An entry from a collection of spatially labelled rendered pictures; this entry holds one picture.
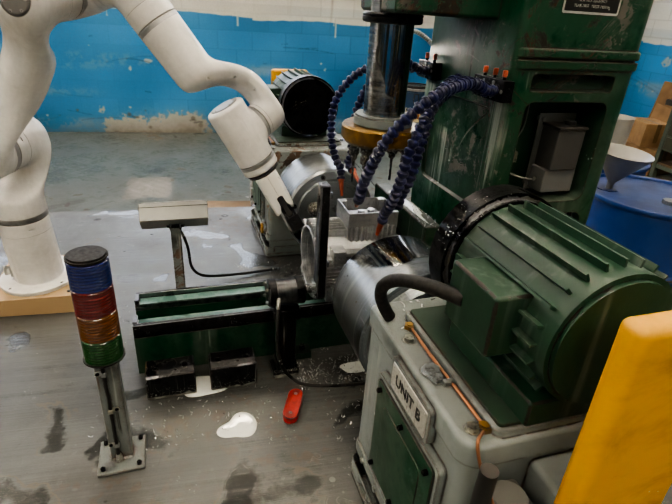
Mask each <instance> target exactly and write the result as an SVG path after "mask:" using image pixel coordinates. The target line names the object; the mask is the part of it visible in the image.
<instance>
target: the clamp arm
mask: <svg viewBox="0 0 672 504"><path fill-rule="evenodd" d="M331 199H333V192H332V191H331V186H330V184H329V183H328V182H318V196H317V219H316V242H315V265H314V282H313V283H311V284H314V283H315V285H312V288H315V287H316V292H315V290H313V291H312V292H313V293H314V294H315V296H316V298H317V299H318V298H325V290H326V272H327V268H329V262H328V260H327V254H328V236H329V219H330V201H331Z"/></svg>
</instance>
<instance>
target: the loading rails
mask: <svg viewBox="0 0 672 504"><path fill-rule="evenodd" d="M263 282H265V280H256V281H246V282H236V283H226V284H216V285H206V286H196V287H186V288H176V289H166V290H156V291H146V292H136V293H135V297H134V303H135V310H136V315H133V321H132V329H133V336H134V342H135V349H136V356H137V362H138V369H139V374H141V373H145V362H146V361H152V360H160V359H167V358H176V357H181V356H189V355H193V356H194V364H195V366H196V365H203V364H209V362H208V354H209V353H212V352H218V351H227V350H233V349H240V348H247V347H253V349H254V353H255V357H259V356H266V355H273V354H274V321H273V319H272V316H271V313H270V307H269V306H268V305H266V297H263V294H265V285H263ZM299 306H300V308H301V318H300V319H299V320H296V347H295V359H296V360H298V359H304V358H310V357H311V349H315V348H321V347H328V346H335V345H342V344H349V343H350V342H349V340H348V339H347V337H346V335H345V333H344V331H343V329H342V327H341V326H340V324H339V322H338V320H337V318H336V316H335V313H334V310H333V303H332V301H327V302H325V300H324V298H318V299H317V298H316V299H313V297H311V296H310V295H309V293H307V299H306V301H305V303H299Z"/></svg>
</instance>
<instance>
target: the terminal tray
mask: <svg viewBox="0 0 672 504"><path fill-rule="evenodd" d="M379 198H383V199H379ZM343 199H344V200H345V201H342V199H337V213H336V214H337V217H339V218H340V219H341V220H342V222H343V224H344V225H345V226H346V229H347V234H346V236H347V240H348V241H350V242H351V243H353V241H356V242H358V240H360V241H361V242H363V240H366V241H367V242H368V240H371V241H373V240H374V239H375V240H376V241H377V240H379V239H382V238H386V237H388V236H389V235H392V234H396V227H397V222H398V214H399V211H398V210H394V211H393V213H392V214H391V215H390V216H389V218H388V221H387V223H386V224H385V225H384V226H383V228H382V229H381V231H380V233H379V235H378V236H376V235H375V233H376V229H377V225H378V222H377V218H378V216H379V212H380V211H381V208H383V206H384V204H385V203H386V201H387V200H386V199H385V198H384V197H365V201H364V202H363V204H361V205H359V206H358V207H357V208H356V207H355V203H354V202H353V198H343ZM351 211H354V212H355V213H352V212H351Z"/></svg>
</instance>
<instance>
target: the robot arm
mask: <svg viewBox="0 0 672 504"><path fill-rule="evenodd" d="M111 8H116V9H118V10H119V12H120V13H121V14H122V15H123V17H124V18H125V19H126V20H127V22H128V23H129V24H130V26H131V27H132V28H133V29H134V31H135V32H136V33H137V35H138V36H139V37H140V39H141V40H142V41H143V42H144V44H145V45H146V46H147V47H148V49H149V50H150V51H151V52H152V54H153V55H154V56H155V57H156V59H157V60H158V61H159V63H160V64H161V65H162V66H163V68H164V69H165V70H166V71H167V73H168V74H169V75H170V77H171V78H172V79H173V80H174V82H175V83H176V84H177V85H178V86H179V87H180V88H181V89H182V90H183V91H185V92H187V93H195V92H199V91H201V90H204V89H208V88H211V87H215V86H225V87H229V88H232V89H234V90H236V91H238V92H239V93H240V94H241V95H243V96H244V98H245V99H246V100H247V101H248V102H249V104H250V105H249V106H248V107H247V105H246V104H245V102H244V100H243V99H242V98H241V97H236V98H232V99H229V100H227V101H225V102H223V103H222V104H220V105H218V106H217V107H216V108H214V109H213V110H212V111H211V112H210V114H209V115H208V120H209V121H210V123H211V124H212V126H213V127H214V129H215V131H216V132H217V134H218V135H219V137H220V138H221V140H222V141H223V143H224V145H225V146H226V148H227V149H228V151H229V152H230V154H231V156H232V157H233V159H234V160H235V162H236V163H237V165H238V166H239V168H240V169H241V171H242V173H243V174H244V176H245V177H246V178H249V180H250V181H256V183H257V185H258V186H259V188H260V190H261V191H262V193H263V194H264V196H265V198H266V199H267V201H268V202H269V204H270V206H271V207H272V209H273V211H274V212H275V214H276V215H277V216H280V214H281V212H282V213H283V215H284V216H285V217H284V218H285V220H286V221H287V223H288V224H289V226H290V228H291V229H292V231H293V232H295V231H296V230H298V229H300V228H301V227H303V226H304V224H303V222H302V220H301V219H300V217H299V215H298V214H297V212H296V211H294V209H293V207H294V203H293V201H292V199H291V197H290V195H289V193H288V191H287V189H286V187H285V185H284V183H283V181H282V180H281V178H280V176H279V174H278V173H277V171H276V167H277V166H278V162H277V157H276V155H275V153H274V151H273V150H272V148H271V146H270V145H269V143H268V136H269V135H270V134H272V133H273V132H274V131H275V130H276V129H278V128H279V127H280V126H281V125H282V123H283V122H284V119H285V114H284V111H283V108H282V106H281V105H280V103H279V101H278V100H277V98H276V97H275V96H274V94H273V93H272V92H271V90H270V89H269V88H268V86H267V85H266V84H265V83H264V81H263V80H262V79H261V78H260V77H259V76H258V75H257V74H255V73H254V72H253V71H251V70H249V69H248V68H245V67H243V66H241V65H238V64H234V63H229V62H224V61H219V60H216V59H214V58H212V57H210V56H209V55H208V54H207V53H206V51H205V50H204V49H203V47H202V46H201V44H200V43H199V42H198V40H197V39H196V37H195V36H194V35H193V33H192V32H191V30H190V29H189V28H188V26H187V25H186V23H185V22H184V21H183V19H182V18H181V16H180V15H179V14H178V12H177V11H176V9H175V8H174V7H173V5H172V4H171V3H170V1H169V0H0V28H1V31H2V49H1V53H0V239H1V242H2V244H3V247H4V250H5V253H6V256H7V259H8V262H9V265H10V266H6V265H4V266H3V271H4V273H3V274H2V275H1V277H0V288H1V289H2V291H4V292H5V293H7V294H9V295H13V296H20V297H29V296H38V295H43V294H47V293H50V292H53V291H56V290H58V289H61V288H63V287H64V286H66V285H68V284H69V283H68V279H67V273H66V269H65V264H64V260H63V257H64V256H61V254H60V251H59V247H58V243H57V240H56V236H55V232H54V229H53V225H52V221H51V217H50V214H49V210H48V207H47V203H46V200H45V196H44V187H45V182H46V179H47V175H48V171H49V166H50V161H51V142H50V139H49V136H48V133H47V131H46V129H45V128H44V126H43V125H42V124H41V123H40V122H39V121H38V120H37V119H35V118H34V117H33V116H34V115H35V114H36V112H37V111H38V109H39V108H40V106H41V104H42V102H43V101H44V99H45V96H46V94H47V92H48V89H49V87H50V84H51V81H52V78H53V76H54V72H55V68H56V57H55V54H54V52H53V50H52V49H51V47H50V44H49V36H50V33H51V31H52V30H53V28H54V27H55V26H56V25H57V24H59V23H61V22H66V21H72V20H77V19H82V18H86V17H89V16H93V15H96V14H99V13H102V12H104V11H106V10H108V9H111Z"/></svg>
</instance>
